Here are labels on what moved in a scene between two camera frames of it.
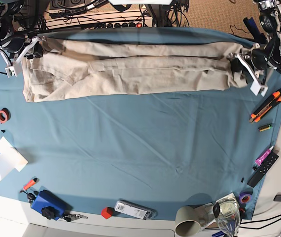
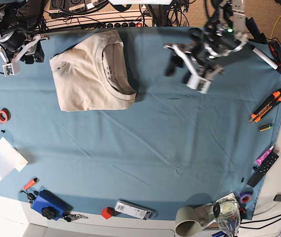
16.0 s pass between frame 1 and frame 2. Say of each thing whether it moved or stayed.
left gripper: moved
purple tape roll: stayed
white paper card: stayed
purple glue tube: stayed
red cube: stayed
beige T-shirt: moved
